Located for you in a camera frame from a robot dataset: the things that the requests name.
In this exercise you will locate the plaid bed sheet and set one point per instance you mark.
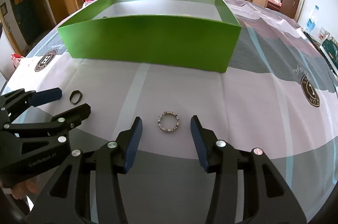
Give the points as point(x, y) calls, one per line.
point(278, 94)

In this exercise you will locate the plastic water bottle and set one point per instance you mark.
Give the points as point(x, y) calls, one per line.
point(311, 22)

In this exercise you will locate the person's left hand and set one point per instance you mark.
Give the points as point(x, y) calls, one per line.
point(23, 189)

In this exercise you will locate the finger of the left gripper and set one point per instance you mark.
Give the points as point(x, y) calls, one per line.
point(72, 118)
point(46, 96)

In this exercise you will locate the green cardboard box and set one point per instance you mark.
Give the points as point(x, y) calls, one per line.
point(200, 34)

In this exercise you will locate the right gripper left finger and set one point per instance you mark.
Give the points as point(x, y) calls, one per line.
point(128, 142)

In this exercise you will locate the green white book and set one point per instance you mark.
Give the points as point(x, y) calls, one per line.
point(328, 47)

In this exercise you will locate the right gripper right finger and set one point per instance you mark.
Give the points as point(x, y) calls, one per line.
point(204, 141)

